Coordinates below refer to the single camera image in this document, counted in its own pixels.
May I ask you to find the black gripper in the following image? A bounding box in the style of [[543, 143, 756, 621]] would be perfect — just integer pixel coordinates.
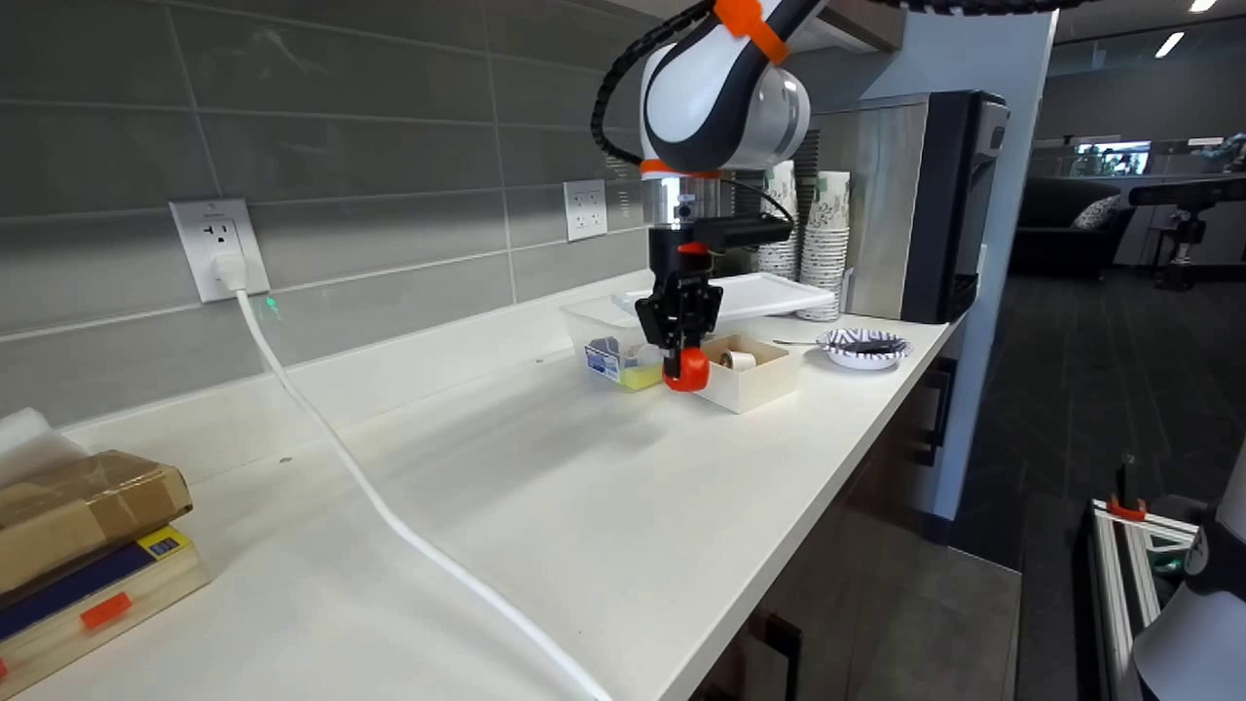
[[630, 212, 797, 359]]

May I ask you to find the orange ball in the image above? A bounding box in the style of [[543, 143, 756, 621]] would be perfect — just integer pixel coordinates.
[[660, 344, 717, 398]]

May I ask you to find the small wooden box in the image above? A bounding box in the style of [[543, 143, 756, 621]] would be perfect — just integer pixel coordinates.
[[695, 330, 811, 417]]

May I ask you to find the brown cardboard box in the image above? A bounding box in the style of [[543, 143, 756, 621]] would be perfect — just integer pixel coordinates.
[[0, 447, 200, 601]]

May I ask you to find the yellow sponge block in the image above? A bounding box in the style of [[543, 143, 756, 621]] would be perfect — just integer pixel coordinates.
[[618, 361, 671, 398]]

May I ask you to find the clear plastic container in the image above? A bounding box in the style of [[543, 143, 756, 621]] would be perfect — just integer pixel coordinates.
[[557, 291, 680, 398]]

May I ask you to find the small colourful cup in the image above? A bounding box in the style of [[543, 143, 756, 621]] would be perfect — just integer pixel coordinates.
[[582, 335, 626, 385]]

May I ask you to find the stack of patterned paper cups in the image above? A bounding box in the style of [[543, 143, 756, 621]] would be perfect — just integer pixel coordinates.
[[795, 168, 858, 295], [756, 157, 801, 282]]

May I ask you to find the blue patterned white bowl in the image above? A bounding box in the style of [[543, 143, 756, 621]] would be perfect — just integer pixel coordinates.
[[815, 325, 910, 378]]

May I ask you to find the tall black appliance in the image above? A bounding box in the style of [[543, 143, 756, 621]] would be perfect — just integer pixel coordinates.
[[898, 87, 1013, 329]]

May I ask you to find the dark background sofa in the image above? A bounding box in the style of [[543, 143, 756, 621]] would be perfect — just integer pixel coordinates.
[[1007, 177, 1146, 282]]

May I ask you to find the background computer monitor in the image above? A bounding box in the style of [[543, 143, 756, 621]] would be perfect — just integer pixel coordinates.
[[1068, 138, 1157, 185]]

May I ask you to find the white cone-shaped object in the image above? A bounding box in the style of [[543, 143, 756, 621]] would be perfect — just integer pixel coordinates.
[[1129, 440, 1246, 701]]

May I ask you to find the blue and yellow book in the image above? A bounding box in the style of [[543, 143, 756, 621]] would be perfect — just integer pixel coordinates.
[[0, 521, 195, 646]]

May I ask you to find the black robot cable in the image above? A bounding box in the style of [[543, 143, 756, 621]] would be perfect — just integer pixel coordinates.
[[587, 0, 726, 170]]

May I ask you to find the white power cable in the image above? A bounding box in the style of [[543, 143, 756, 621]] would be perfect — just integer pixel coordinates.
[[231, 287, 617, 701]]

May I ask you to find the white wall outlet with plug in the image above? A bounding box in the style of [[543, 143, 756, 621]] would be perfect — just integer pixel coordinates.
[[169, 194, 275, 308]]

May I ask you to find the aluminium extrusion frame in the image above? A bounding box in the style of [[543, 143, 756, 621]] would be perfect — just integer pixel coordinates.
[[1087, 496, 1207, 701]]

